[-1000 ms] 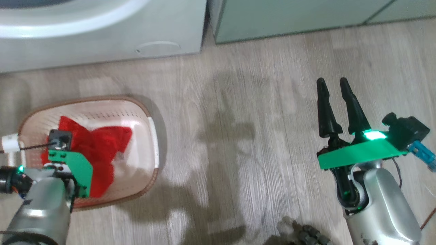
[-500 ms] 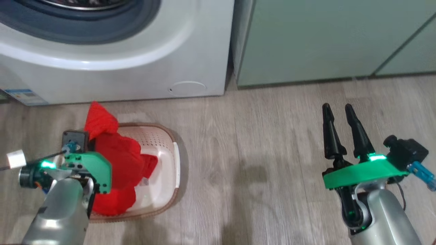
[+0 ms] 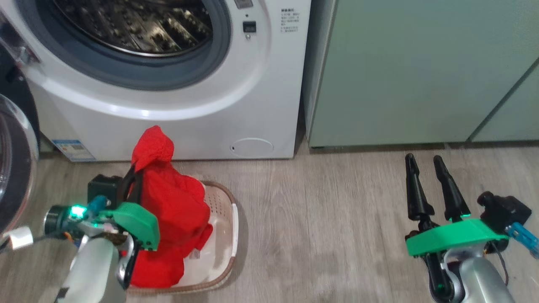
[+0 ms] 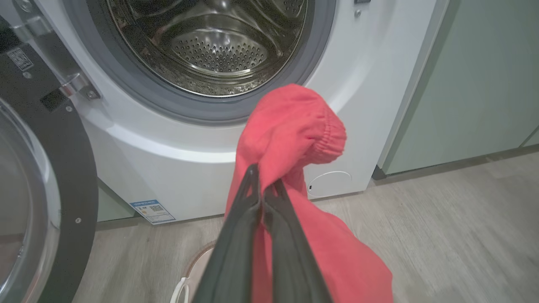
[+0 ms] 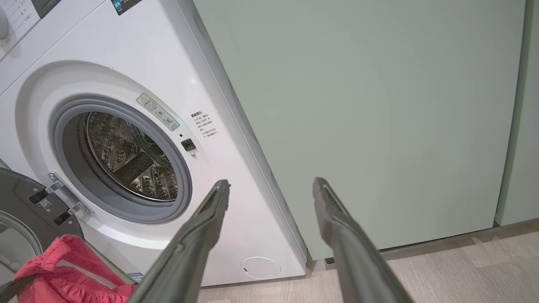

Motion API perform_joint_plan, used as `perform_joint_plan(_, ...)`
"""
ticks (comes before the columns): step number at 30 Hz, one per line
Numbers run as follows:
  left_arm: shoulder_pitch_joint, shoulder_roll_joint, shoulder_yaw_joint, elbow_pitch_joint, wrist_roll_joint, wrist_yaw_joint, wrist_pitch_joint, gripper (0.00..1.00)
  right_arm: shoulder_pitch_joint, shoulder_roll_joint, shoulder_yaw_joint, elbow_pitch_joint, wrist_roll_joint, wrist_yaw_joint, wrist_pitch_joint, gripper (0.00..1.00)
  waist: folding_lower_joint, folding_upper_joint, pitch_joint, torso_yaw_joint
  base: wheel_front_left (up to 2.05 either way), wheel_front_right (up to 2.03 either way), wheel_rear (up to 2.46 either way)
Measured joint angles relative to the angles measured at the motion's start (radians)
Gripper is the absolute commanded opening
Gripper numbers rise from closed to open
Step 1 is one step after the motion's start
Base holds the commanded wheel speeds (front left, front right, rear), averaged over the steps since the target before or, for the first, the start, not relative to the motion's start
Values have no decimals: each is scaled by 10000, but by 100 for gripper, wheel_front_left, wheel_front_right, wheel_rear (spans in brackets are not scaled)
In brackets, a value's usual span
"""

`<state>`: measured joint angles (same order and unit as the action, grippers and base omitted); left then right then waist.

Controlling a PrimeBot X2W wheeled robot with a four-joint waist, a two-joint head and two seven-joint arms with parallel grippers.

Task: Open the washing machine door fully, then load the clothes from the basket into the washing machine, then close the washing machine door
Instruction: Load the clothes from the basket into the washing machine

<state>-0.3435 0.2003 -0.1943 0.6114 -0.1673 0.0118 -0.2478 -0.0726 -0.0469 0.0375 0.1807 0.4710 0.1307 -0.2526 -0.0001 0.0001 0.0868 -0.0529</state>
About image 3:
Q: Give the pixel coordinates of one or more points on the blue camera connector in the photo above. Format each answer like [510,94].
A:
[524,237]
[96,206]

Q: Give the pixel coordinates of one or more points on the white front-load washing machine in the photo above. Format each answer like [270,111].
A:
[168,130]

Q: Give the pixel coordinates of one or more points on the round dark washing machine door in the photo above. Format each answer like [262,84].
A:
[17,168]

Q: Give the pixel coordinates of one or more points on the grey rubber door seal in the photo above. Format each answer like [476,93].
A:
[126,69]

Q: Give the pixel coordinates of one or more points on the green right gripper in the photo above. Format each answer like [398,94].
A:
[454,235]

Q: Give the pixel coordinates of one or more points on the cream perforated laundry basket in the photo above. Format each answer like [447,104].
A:
[221,235]

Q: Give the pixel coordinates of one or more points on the blue right camera connector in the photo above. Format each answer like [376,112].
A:
[524,237]

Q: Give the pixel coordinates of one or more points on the steel perforated washer drum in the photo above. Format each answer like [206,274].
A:
[139,25]

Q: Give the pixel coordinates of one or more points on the black cylinder with green light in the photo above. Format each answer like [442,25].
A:
[61,219]

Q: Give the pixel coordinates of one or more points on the blue white energy label sticker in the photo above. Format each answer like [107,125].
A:
[73,150]

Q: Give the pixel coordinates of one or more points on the black text instruction sticker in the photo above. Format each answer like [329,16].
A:
[289,20]

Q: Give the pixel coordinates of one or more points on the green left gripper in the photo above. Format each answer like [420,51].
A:
[139,225]

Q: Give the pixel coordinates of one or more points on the red garment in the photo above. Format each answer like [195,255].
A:
[177,210]

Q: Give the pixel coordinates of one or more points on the basket product label sticker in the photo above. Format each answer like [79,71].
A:
[194,254]

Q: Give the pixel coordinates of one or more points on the round drain filter cover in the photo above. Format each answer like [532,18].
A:
[252,148]

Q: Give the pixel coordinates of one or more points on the wide sage green cabinet panel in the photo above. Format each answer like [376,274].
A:
[400,71]

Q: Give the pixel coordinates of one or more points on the black door lock socket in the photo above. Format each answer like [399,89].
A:
[249,27]

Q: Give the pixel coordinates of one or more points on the narrow sage green cabinet panel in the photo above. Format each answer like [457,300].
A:
[513,113]

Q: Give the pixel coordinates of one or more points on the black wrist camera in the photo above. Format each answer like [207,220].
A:
[503,212]
[103,189]

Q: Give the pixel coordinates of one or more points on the blue left camera connector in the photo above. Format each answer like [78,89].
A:
[96,206]

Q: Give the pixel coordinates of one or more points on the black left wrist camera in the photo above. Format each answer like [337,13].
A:
[103,189]

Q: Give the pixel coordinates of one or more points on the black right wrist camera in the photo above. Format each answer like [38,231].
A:
[503,212]

